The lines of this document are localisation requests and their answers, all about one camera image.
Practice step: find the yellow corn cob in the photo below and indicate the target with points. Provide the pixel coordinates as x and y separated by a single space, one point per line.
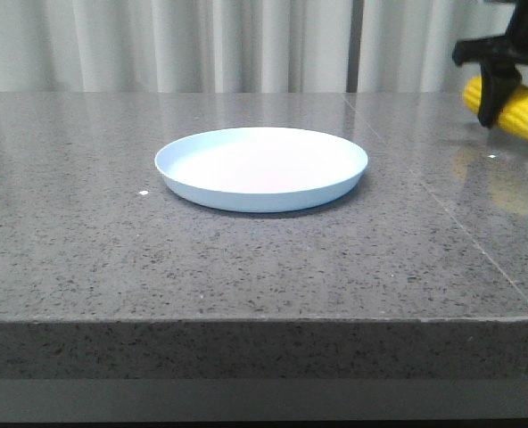
514 115

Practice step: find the black gripper at corn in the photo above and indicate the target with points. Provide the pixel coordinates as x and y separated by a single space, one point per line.
498 56

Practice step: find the light blue round plate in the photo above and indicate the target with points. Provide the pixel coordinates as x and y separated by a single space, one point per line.
261 169

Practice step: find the grey pleated curtain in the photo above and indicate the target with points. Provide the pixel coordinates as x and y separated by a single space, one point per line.
240 46

